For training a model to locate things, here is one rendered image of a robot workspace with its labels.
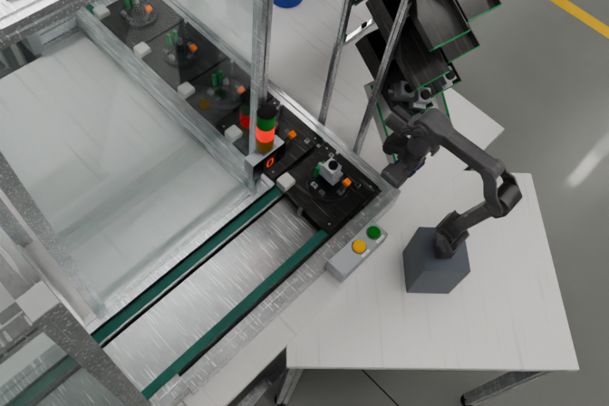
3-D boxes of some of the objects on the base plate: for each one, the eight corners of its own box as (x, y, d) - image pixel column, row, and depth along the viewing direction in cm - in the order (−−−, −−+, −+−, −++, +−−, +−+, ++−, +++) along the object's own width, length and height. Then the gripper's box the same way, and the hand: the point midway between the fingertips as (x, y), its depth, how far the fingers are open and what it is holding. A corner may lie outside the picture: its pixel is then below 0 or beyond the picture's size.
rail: (394, 205, 194) (401, 189, 185) (193, 396, 157) (190, 389, 147) (382, 195, 196) (390, 178, 186) (180, 381, 158) (177, 373, 149)
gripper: (404, 174, 139) (390, 203, 153) (449, 133, 147) (431, 164, 161) (386, 158, 141) (373, 188, 154) (430, 119, 149) (415, 150, 162)
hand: (406, 169), depth 155 cm, fingers closed
